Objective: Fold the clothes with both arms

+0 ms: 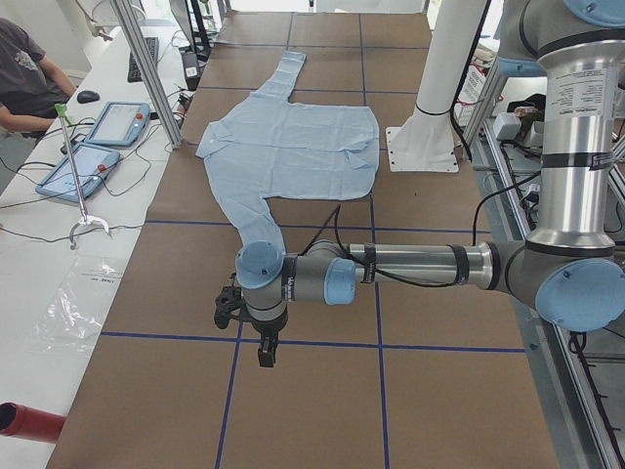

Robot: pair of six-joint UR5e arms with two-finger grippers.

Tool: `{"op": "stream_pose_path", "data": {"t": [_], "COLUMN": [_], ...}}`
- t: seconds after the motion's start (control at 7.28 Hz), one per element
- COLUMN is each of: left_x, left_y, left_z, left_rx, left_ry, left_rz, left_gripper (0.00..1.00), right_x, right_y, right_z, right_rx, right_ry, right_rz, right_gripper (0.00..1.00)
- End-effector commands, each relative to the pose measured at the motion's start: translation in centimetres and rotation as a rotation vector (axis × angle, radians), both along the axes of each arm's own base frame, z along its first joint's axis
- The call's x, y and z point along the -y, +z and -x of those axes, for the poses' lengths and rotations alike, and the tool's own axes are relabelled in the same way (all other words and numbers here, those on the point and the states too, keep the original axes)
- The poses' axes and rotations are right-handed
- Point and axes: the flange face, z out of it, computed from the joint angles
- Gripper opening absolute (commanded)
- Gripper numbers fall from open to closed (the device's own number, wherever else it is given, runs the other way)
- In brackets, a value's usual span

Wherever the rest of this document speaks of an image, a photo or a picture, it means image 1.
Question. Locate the seated person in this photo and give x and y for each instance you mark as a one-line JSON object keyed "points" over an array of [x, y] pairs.
{"points": [[31, 84]]}

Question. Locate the metal reacher grabber tool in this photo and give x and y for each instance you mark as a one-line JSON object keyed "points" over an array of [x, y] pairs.
{"points": [[85, 218]]}

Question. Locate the red cylinder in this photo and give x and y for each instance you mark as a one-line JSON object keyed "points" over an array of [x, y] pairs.
{"points": [[24, 422]]}

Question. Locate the upper blue teach pendant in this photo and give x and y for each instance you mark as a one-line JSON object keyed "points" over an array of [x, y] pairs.
{"points": [[119, 124]]}

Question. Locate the lower blue teach pendant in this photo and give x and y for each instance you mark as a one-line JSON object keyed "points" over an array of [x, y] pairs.
{"points": [[94, 163]]}

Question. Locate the light blue button-up shirt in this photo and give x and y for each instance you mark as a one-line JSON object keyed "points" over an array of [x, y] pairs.
{"points": [[269, 147]]}

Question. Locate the blue teach pendant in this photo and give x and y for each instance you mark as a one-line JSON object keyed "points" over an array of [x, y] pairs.
{"points": [[119, 124], [94, 163]]}

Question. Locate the clear plastic bag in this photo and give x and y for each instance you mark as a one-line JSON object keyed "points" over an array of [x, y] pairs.
{"points": [[75, 316]]}

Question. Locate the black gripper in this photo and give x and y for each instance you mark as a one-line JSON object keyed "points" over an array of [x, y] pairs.
{"points": [[266, 328]]}

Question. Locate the aluminium frame post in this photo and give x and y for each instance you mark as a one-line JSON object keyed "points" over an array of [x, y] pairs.
{"points": [[132, 31]]}

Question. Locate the black computer mouse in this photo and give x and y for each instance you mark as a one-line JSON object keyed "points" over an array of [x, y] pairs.
{"points": [[87, 96]]}

